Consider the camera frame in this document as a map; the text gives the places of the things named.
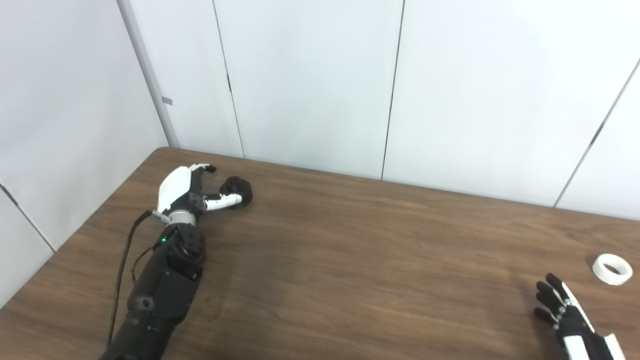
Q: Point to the white and black left hand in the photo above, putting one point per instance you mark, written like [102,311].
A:
[175,187]

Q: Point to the round black part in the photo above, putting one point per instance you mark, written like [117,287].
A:
[240,187]

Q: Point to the grey wall corner post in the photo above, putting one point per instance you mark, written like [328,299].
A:
[147,75]

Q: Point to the white and black right hand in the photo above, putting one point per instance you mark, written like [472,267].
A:
[572,330]

